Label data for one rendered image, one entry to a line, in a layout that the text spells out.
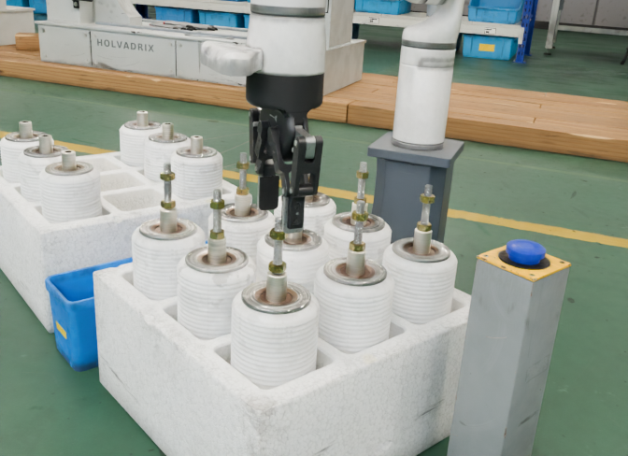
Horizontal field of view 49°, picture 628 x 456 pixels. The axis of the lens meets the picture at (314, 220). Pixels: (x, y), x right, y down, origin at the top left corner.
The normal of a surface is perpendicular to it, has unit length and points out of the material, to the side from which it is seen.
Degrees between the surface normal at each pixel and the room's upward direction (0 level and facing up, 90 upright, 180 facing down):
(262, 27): 81
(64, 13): 90
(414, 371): 90
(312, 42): 84
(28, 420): 0
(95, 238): 90
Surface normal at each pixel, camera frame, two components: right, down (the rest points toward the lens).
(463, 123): -0.36, 0.31
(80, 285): 0.62, 0.28
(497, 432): -0.77, 0.18
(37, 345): 0.06, -0.94
